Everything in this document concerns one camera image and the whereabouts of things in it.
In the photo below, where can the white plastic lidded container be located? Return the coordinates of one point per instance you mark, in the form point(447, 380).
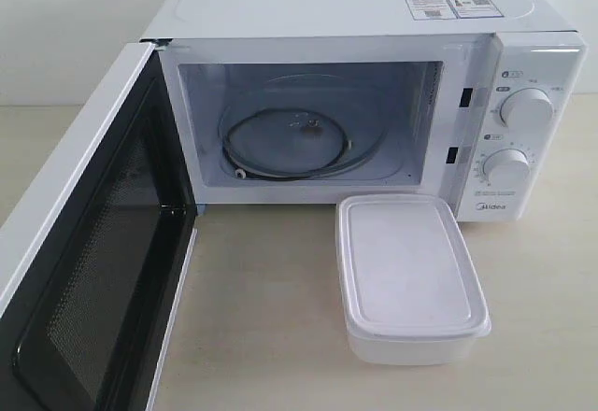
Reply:
point(410, 290)

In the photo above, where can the white microwave door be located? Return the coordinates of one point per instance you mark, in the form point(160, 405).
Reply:
point(94, 255)

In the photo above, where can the white Midea microwave oven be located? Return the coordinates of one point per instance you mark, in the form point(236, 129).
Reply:
point(441, 83)

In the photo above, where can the glass turntable plate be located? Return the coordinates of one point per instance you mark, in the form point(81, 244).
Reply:
point(292, 143)

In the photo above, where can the lower white control knob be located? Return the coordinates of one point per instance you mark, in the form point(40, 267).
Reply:
point(506, 168)

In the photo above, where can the white control knob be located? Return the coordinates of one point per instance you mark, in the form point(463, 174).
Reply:
point(526, 109)
point(506, 168)

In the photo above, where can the warning label sticker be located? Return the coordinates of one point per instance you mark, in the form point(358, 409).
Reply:
point(431, 10)

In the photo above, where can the upper white control knob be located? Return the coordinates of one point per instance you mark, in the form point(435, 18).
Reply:
point(526, 109)

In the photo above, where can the blue energy label sticker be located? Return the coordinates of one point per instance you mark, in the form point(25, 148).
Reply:
point(475, 9)

